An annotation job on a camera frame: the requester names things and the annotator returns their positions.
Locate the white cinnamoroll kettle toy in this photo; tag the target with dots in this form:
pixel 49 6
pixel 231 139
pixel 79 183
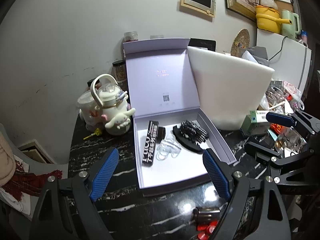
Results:
pixel 105 106

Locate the black curved hair comb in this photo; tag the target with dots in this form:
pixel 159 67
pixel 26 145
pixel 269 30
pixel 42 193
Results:
pixel 188 144

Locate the black pearl bow clip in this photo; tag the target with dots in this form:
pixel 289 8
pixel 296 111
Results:
pixel 206 214

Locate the red flower hair clip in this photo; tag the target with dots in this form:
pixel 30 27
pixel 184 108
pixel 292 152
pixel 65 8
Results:
pixel 206 229

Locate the yellow small stick toy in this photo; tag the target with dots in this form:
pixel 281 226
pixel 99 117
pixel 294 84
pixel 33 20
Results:
pixel 97 133

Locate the lilac open gift box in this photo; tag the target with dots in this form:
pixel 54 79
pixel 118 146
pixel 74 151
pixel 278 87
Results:
pixel 162 88

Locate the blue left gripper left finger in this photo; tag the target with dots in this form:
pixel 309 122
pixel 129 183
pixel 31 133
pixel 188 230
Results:
pixel 101 172

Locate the glass jar with lid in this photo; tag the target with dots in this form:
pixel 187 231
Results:
pixel 130 36

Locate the beige wall intercom panel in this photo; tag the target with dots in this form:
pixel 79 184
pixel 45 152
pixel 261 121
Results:
pixel 207 7

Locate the green electric kettle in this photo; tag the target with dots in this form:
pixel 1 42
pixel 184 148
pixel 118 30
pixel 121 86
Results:
pixel 291 30

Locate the black elastic band roll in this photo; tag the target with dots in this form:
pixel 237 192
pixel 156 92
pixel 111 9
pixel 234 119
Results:
pixel 161 133

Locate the white foam block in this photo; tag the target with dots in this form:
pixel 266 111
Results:
pixel 229 87

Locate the green white medicine box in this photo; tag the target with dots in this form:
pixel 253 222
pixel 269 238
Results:
pixel 255 123

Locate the round woven straw mat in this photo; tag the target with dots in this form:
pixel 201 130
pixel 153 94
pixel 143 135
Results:
pixel 241 41

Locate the yellow pot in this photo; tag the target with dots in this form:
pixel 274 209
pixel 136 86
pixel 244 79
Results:
pixel 268 19

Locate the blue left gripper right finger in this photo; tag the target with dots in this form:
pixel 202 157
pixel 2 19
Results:
pixel 219 173

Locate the long black text box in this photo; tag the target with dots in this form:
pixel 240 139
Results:
pixel 150 143

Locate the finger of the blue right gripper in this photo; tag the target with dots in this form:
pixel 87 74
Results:
pixel 280 119

